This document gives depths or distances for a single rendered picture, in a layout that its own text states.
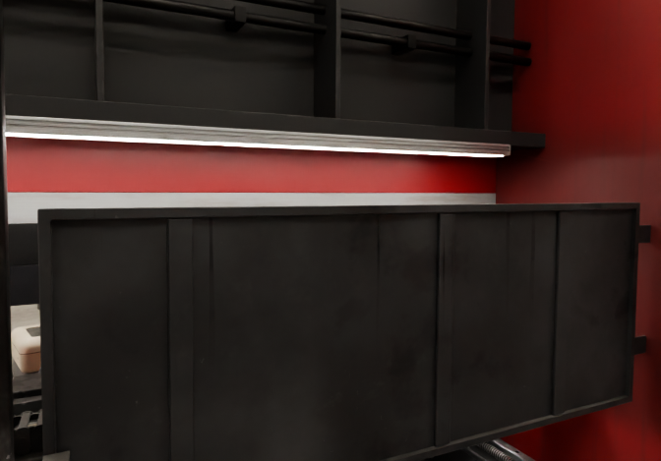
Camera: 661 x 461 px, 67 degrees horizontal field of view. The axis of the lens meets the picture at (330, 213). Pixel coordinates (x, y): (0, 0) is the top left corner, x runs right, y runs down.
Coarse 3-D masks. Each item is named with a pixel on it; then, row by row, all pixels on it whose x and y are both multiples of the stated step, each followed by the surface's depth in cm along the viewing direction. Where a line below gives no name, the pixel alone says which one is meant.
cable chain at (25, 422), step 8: (16, 416) 72; (24, 416) 71; (32, 416) 73; (40, 416) 71; (16, 424) 72; (24, 424) 69; (32, 424) 71; (40, 424) 69; (16, 432) 68; (24, 432) 68; (32, 432) 69; (40, 432) 69; (16, 440) 68; (24, 440) 68; (32, 440) 69; (40, 440) 69; (16, 448) 68; (24, 448) 68; (32, 448) 69; (40, 448) 69
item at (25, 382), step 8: (40, 368) 99; (16, 376) 87; (24, 376) 87; (32, 376) 87; (40, 376) 87; (16, 384) 84; (24, 384) 84; (32, 384) 84; (40, 384) 84; (16, 392) 81; (24, 392) 81; (32, 392) 82; (40, 392) 82; (16, 400) 80; (24, 400) 80; (32, 400) 80; (40, 400) 81; (16, 408) 79; (24, 408) 80; (32, 408) 80; (40, 408) 81
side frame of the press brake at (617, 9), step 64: (576, 0) 127; (640, 0) 113; (576, 64) 128; (640, 64) 113; (512, 128) 147; (576, 128) 128; (640, 128) 113; (512, 192) 147; (576, 192) 128; (640, 192) 113; (640, 256) 113; (640, 320) 114; (640, 384) 114; (576, 448) 129; (640, 448) 114
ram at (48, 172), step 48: (48, 144) 101; (96, 144) 105; (144, 144) 109; (192, 144) 114; (48, 192) 102; (96, 192) 106; (144, 192) 110; (192, 192) 114; (240, 192) 119; (288, 192) 124; (336, 192) 130; (384, 192) 136; (432, 192) 143; (480, 192) 151
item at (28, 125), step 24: (24, 120) 82; (48, 120) 83; (72, 120) 85; (288, 144) 102; (312, 144) 104; (336, 144) 107; (360, 144) 109; (384, 144) 112; (408, 144) 115; (432, 144) 117; (456, 144) 121; (480, 144) 124; (504, 144) 127
